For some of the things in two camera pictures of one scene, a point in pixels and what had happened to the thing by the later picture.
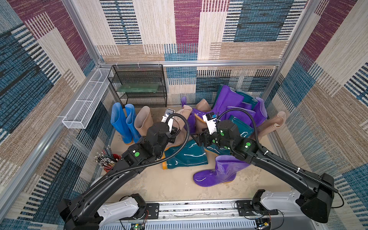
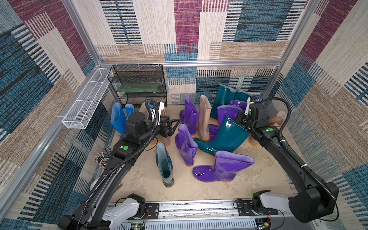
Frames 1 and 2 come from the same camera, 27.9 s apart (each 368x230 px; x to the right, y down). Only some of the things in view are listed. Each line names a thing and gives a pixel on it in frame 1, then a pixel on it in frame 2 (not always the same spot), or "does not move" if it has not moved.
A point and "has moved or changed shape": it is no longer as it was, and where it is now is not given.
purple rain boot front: [225, 169] has moved or changed shape
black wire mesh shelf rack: [142, 85] does not move
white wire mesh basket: [77, 117] does not move
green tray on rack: [138, 87] does not move
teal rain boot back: [247, 97] → [224, 95]
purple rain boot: [190, 123] has moved or changed shape
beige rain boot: [181, 112] has moved or changed shape
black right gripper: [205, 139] → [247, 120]
